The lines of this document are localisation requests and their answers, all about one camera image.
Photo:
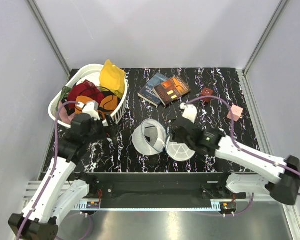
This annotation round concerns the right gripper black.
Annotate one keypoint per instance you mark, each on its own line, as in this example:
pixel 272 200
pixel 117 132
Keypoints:
pixel 175 137

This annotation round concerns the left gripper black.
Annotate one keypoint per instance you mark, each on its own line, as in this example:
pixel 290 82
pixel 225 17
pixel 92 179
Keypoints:
pixel 104 134

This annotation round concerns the white mesh laundry bag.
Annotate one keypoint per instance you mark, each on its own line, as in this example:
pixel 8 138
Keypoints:
pixel 151 138

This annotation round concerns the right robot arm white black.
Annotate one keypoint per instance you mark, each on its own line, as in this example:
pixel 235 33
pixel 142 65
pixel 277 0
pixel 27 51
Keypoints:
pixel 275 176

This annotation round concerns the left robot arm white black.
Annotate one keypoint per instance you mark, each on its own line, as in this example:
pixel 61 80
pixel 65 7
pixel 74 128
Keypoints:
pixel 41 218

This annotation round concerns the orange black bra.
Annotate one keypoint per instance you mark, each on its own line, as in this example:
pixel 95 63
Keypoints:
pixel 107 102

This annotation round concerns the dark red bra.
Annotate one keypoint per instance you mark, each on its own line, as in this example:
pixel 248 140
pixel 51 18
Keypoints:
pixel 86 90

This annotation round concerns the yellow bra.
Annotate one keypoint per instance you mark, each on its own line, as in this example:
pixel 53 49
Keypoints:
pixel 112 77

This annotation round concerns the white plastic laundry basket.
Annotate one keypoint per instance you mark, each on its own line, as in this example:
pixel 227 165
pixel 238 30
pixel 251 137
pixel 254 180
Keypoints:
pixel 118 113

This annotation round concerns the orange dark paperback book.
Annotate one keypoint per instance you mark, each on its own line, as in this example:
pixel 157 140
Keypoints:
pixel 171 90

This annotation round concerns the pink garment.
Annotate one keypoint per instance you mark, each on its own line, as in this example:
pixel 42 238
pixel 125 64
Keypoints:
pixel 63 115

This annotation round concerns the dark red cube adapter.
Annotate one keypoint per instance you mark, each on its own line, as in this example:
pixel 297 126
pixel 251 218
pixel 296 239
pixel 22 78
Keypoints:
pixel 205 93

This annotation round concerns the blue paperback book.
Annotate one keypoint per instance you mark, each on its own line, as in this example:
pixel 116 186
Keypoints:
pixel 147 92

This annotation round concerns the pink cube adapter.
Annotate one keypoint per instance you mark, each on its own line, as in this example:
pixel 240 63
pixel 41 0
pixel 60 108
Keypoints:
pixel 235 113

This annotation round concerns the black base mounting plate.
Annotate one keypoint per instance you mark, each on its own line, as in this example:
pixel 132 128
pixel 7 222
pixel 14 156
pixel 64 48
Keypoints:
pixel 158 191

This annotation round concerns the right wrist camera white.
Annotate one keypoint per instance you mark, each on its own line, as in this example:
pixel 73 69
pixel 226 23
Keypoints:
pixel 190 112

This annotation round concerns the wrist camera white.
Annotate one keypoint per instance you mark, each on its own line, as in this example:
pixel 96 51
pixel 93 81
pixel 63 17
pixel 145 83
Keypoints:
pixel 90 108
pixel 190 112

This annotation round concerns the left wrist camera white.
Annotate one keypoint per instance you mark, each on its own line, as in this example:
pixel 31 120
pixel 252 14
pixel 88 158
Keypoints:
pixel 90 108

